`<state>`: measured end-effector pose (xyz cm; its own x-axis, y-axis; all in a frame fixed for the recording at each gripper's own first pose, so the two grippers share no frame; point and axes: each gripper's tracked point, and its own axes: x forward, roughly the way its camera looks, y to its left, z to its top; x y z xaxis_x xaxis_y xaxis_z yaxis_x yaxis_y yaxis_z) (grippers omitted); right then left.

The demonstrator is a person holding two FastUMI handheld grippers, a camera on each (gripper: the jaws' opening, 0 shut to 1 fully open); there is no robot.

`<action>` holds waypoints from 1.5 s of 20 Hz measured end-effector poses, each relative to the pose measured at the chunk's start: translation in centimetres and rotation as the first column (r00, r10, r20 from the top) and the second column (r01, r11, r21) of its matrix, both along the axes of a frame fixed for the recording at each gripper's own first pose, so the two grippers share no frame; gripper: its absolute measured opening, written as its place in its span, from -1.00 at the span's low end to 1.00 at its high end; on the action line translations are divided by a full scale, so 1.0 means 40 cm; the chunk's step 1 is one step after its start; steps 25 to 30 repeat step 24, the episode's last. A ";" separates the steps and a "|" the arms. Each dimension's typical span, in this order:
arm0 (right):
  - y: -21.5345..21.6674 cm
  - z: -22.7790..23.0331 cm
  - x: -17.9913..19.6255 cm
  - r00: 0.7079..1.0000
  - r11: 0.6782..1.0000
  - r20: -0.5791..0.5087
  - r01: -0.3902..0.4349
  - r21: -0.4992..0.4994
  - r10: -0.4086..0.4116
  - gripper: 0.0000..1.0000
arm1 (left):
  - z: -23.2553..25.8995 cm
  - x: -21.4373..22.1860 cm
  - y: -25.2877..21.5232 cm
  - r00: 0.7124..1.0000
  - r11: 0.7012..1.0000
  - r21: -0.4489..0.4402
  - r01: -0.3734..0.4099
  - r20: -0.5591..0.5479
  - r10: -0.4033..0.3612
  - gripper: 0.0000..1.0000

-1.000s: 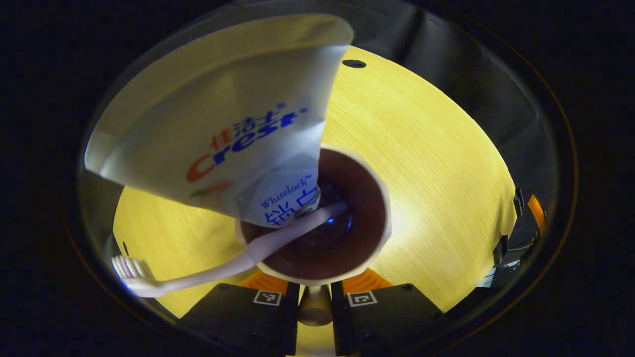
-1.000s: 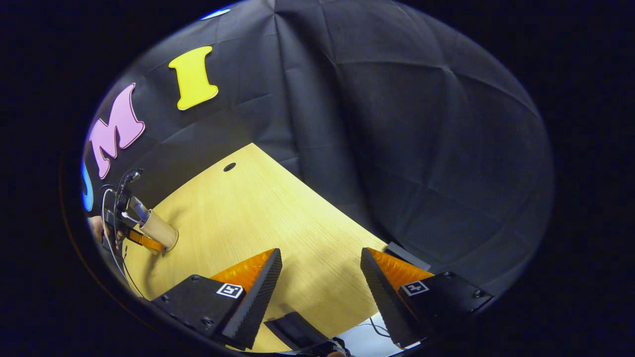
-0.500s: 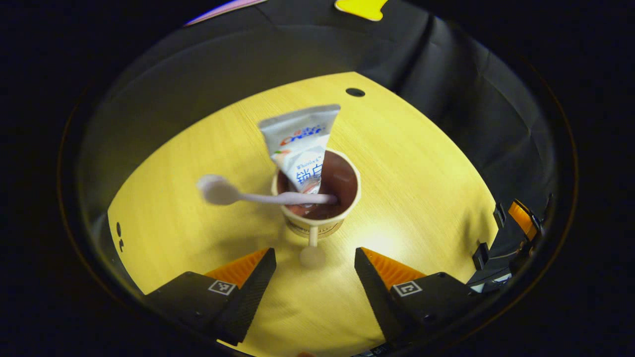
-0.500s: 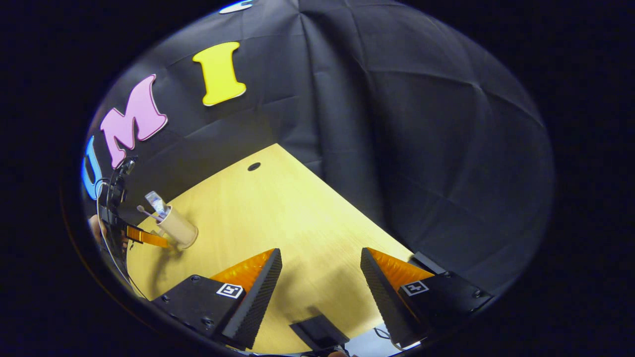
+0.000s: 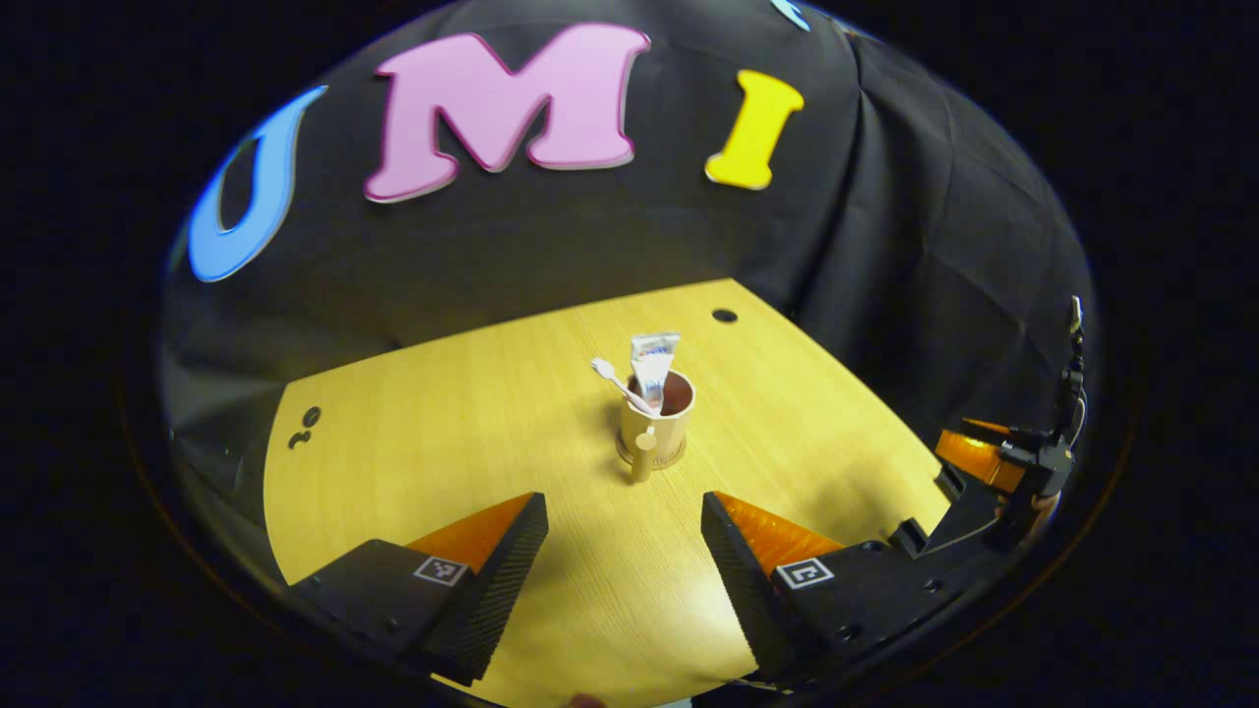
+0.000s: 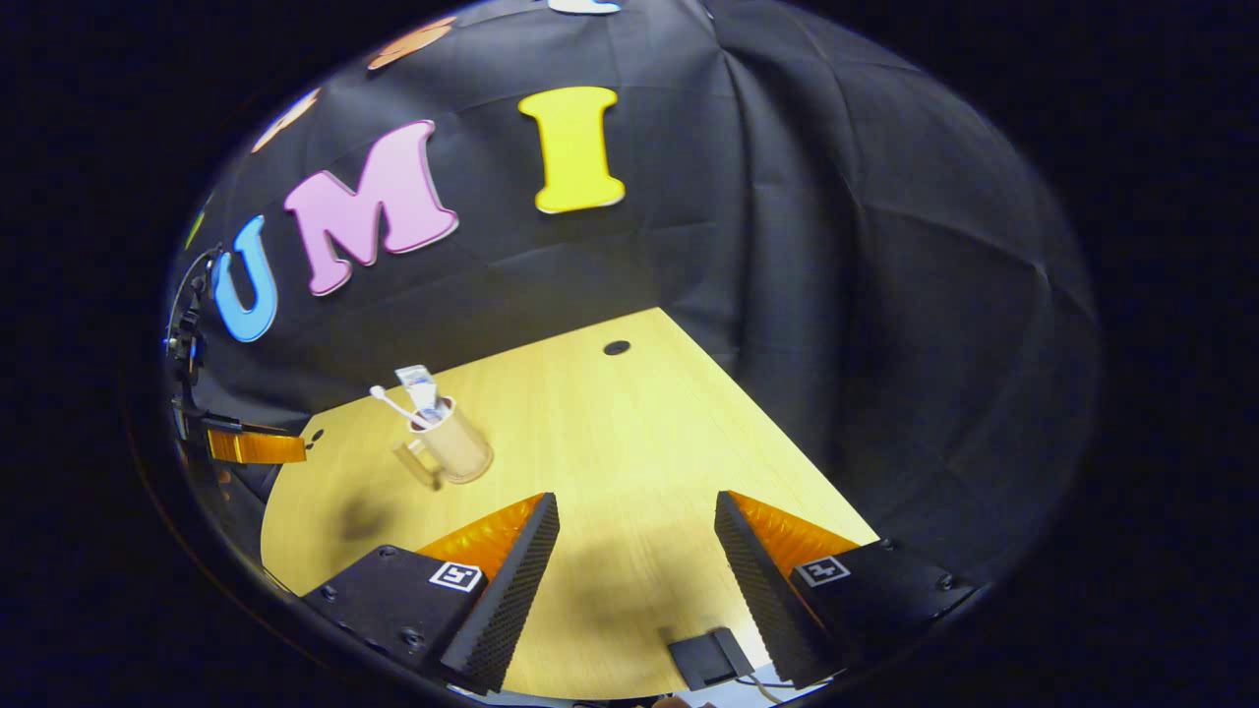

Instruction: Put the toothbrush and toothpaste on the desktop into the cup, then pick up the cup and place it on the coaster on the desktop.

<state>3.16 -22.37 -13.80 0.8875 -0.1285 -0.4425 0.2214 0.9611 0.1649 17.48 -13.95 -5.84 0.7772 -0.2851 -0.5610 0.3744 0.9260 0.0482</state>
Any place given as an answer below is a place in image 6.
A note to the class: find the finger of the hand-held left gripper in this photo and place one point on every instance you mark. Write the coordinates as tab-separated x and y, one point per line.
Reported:
256	447

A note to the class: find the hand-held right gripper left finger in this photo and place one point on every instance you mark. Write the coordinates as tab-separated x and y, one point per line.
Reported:
511	580

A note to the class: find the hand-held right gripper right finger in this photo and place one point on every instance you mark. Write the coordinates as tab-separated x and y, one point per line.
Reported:
757	590

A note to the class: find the white toothbrush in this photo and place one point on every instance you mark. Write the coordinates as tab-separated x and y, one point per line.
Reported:
393	403

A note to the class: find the white toothpaste tube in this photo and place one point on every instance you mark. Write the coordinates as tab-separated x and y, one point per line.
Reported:
421	385

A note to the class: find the wooden desktop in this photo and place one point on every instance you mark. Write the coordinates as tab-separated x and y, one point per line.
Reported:
610	442

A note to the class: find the small black box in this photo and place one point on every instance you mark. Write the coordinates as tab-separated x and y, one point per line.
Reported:
703	659

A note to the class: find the round black desk grommet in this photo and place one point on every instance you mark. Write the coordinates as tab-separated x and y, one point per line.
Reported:
617	347

